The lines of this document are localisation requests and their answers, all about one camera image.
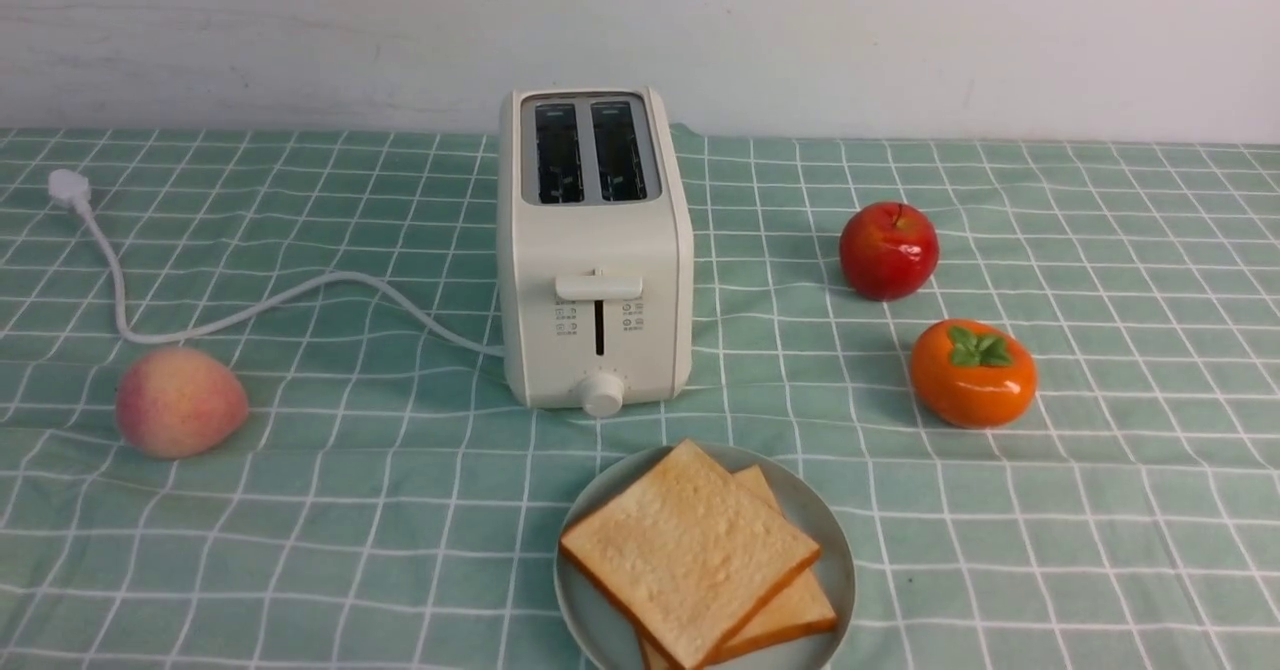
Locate pink peach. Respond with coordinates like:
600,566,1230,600
115,346,250,460

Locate green checkered tablecloth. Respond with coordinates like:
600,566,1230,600
1,128,1279,669

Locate white two-slot toaster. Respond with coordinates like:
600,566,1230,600
495,87,695,418

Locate red apple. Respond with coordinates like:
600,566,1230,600
838,201,940,302

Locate light green round plate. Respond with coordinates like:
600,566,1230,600
554,441,856,669

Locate orange persimmon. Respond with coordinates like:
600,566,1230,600
908,318,1039,429

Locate white power cable with plug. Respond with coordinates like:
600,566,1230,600
47,169,506,359

